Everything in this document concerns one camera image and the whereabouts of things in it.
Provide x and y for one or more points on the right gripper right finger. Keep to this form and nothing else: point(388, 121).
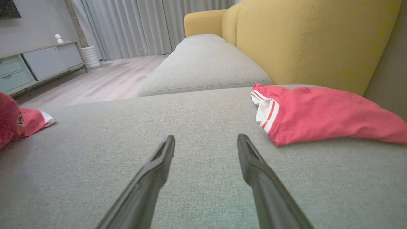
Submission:
point(267, 190)

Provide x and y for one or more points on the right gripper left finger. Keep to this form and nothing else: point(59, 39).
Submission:
point(143, 190)

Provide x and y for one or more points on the red Bulls 23 jersey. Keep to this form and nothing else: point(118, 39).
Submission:
point(334, 117)

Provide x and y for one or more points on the red shorts with white stripe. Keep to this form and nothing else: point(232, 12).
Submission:
point(28, 122)

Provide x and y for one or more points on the large grey sofa seat cushion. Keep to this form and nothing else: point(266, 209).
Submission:
point(203, 114)

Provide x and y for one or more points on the small grey sofa seat cushion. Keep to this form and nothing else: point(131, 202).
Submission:
point(203, 63)

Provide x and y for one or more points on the white ribbed floor vase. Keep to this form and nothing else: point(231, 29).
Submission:
point(91, 57)

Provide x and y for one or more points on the yellow sofa backrest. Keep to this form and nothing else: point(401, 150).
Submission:
point(318, 41)

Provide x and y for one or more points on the low cabinet with pastel drawers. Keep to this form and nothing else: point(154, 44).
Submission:
point(51, 60)

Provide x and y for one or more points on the grey pleated curtain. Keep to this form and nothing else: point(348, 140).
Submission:
point(149, 25)

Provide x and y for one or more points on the small white figurine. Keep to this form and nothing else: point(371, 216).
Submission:
point(59, 38)

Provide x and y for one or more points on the dark wall television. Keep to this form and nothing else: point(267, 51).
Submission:
point(8, 8)

